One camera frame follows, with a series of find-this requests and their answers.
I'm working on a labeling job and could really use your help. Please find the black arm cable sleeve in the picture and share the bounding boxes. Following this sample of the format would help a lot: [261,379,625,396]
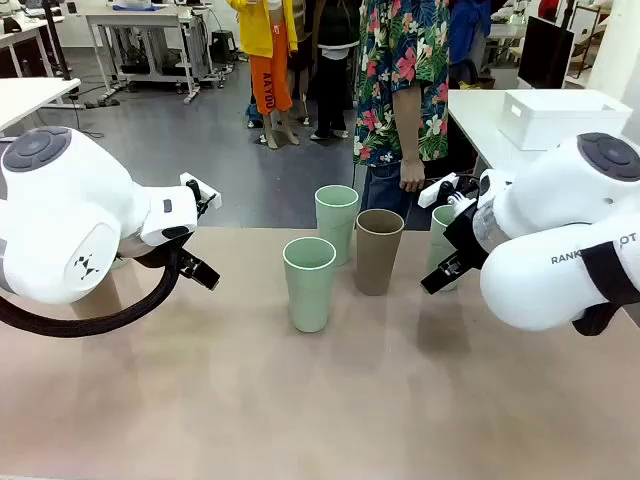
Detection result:
[0,243,182,339]
[572,241,640,337]

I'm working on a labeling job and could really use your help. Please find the black left arm cable sleeve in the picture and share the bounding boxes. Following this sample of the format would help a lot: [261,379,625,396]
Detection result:
[0,243,182,339]

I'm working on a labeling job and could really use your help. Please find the white side table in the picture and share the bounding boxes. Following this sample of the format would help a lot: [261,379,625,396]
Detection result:
[0,77,82,134]

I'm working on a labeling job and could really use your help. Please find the black stand pole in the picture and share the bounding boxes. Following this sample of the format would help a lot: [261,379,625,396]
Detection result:
[41,0,74,81]

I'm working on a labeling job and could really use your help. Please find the black office chair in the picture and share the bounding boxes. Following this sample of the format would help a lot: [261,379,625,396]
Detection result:
[448,59,496,91]

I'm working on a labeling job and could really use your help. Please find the mannequin with black clothes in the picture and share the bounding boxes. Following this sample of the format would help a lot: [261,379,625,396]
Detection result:
[298,0,362,141]

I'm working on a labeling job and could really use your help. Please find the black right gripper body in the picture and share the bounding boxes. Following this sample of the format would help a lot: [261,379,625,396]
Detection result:
[439,201,489,274]

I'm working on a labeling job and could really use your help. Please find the person left forearm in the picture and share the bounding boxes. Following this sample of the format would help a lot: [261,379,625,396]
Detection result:
[392,79,426,165]

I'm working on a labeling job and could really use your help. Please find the floral shirt person torso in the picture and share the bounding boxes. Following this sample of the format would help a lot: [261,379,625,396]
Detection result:
[352,0,451,168]

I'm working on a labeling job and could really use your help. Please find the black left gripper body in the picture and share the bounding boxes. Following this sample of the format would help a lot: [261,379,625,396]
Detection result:
[172,244,208,282]

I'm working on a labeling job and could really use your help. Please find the white desk with dark items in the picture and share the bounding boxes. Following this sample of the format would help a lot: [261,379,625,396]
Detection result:
[0,12,66,79]

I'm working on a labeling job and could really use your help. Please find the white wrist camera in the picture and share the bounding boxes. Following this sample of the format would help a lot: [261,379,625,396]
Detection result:
[418,172,482,209]
[179,172,223,219]

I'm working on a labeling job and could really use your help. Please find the white plastic storage basket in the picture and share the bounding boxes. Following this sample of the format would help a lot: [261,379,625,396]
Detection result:
[499,89,634,151]

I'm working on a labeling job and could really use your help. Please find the white metal frame desk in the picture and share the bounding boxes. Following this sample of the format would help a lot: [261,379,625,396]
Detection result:
[84,3,222,105]

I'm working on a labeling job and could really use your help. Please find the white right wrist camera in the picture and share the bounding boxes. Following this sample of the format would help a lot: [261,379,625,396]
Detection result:
[418,172,482,209]

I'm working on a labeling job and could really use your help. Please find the black stool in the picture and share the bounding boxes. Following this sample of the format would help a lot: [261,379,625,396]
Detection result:
[211,29,237,65]

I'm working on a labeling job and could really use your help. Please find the blue hanging jacket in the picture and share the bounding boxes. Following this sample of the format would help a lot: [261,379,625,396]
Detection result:
[448,0,494,67]

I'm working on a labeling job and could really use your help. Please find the black computer monitor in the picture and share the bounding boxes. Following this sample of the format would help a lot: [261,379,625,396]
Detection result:
[517,14,576,91]

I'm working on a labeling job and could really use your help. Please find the black right arm cable sleeve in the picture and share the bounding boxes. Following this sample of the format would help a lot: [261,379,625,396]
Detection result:
[572,241,640,337]

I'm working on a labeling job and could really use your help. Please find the person dark blue jeans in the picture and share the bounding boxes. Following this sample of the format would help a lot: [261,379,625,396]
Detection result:
[360,162,434,231]

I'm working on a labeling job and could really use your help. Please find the person left hand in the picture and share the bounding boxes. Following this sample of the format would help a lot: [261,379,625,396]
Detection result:
[399,159,427,194]

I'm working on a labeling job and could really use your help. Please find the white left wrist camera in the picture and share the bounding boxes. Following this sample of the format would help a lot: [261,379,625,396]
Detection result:
[179,172,223,219]

